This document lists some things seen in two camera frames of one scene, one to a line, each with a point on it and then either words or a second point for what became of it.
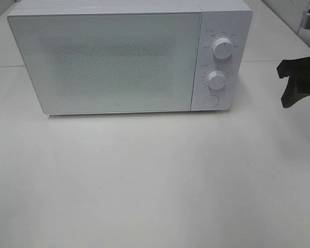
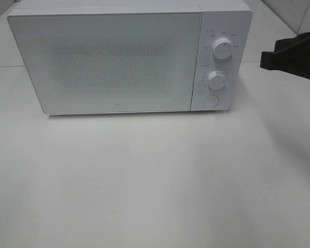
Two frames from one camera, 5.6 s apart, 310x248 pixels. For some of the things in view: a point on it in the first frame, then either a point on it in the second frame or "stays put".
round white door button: (211, 101) stays put
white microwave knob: (216, 80) stays put
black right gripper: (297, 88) to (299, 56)
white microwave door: (117, 62) stays put
